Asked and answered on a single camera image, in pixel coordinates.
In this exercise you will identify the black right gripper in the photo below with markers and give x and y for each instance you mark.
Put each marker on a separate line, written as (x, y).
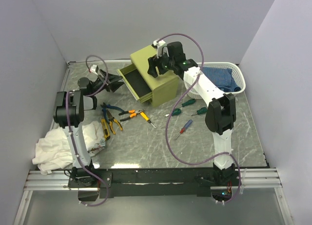
(152, 64)

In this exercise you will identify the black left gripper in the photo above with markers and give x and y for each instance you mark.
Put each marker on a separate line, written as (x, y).
(113, 86)

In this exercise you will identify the green metal drawer cabinet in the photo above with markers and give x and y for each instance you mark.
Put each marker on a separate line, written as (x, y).
(143, 86)

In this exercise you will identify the red blue screwdriver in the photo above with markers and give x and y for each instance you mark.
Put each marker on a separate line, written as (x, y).
(184, 128)

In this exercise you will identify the green stubby screwdriver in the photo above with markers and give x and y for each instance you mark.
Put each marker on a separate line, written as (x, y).
(175, 112)

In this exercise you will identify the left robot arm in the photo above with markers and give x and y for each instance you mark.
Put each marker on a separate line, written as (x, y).
(69, 113)

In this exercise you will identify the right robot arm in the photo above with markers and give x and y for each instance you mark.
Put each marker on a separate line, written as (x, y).
(221, 109)

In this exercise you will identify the yellow black pliers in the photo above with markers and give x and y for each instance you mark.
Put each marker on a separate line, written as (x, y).
(112, 120)

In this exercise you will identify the orange black pliers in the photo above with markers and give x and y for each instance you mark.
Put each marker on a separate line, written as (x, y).
(132, 113)

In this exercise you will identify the yellow utility knife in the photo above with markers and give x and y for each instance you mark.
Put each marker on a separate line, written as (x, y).
(105, 129)

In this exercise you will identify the long green screwdriver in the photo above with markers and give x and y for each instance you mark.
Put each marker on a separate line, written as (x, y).
(188, 103)

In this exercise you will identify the small green screwdriver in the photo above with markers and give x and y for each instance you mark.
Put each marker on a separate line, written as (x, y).
(201, 111)

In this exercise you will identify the blue checkered cloth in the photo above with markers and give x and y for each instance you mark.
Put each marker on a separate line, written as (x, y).
(222, 78)

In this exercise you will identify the white plastic basket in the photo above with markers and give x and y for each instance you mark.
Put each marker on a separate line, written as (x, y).
(236, 73)

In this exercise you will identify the white cloth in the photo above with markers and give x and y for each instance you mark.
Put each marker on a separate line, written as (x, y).
(53, 151)

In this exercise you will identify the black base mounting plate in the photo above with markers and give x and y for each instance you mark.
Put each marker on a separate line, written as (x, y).
(105, 191)

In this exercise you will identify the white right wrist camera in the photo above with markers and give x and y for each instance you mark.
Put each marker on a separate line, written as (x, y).
(159, 46)

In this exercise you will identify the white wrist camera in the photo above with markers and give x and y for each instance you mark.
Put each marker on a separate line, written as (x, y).
(94, 69)
(159, 46)

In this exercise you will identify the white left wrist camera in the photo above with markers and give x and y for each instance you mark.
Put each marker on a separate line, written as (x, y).
(94, 69)

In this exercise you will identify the blue handled pliers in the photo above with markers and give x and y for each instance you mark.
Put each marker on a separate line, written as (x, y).
(106, 108)

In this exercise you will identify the yellow handled screwdriver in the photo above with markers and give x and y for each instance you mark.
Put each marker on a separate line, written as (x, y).
(147, 118)

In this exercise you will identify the aluminium frame rail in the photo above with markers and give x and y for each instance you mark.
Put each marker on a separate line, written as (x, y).
(246, 178)

